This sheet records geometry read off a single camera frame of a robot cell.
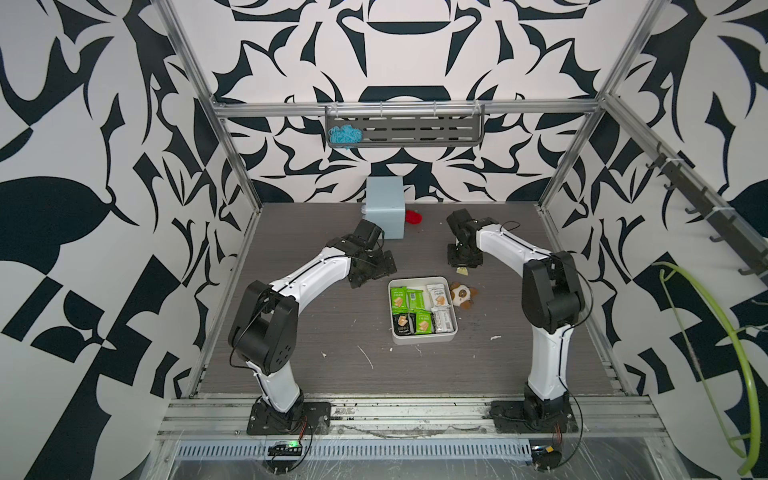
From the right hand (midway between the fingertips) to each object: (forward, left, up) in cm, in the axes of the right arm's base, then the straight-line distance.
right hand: (455, 257), depth 99 cm
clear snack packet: (-21, +6, -1) cm, 22 cm away
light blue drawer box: (+13, +23, +11) cm, 29 cm away
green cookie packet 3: (-21, +12, -2) cm, 24 cm away
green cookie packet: (-15, +19, -2) cm, 24 cm away
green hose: (-55, -39, +17) cm, 69 cm away
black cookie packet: (-22, +17, -2) cm, 28 cm away
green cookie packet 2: (-13, +13, -4) cm, 19 cm away
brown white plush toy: (-13, 0, -1) cm, 13 cm away
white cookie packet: (-13, +7, -1) cm, 15 cm away
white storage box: (-17, +12, -3) cm, 21 cm away
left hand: (-7, +25, +6) cm, 26 cm away
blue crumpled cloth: (+25, +34, +30) cm, 52 cm away
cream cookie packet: (-5, -2, -1) cm, 5 cm away
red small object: (+25, +12, -7) cm, 28 cm away
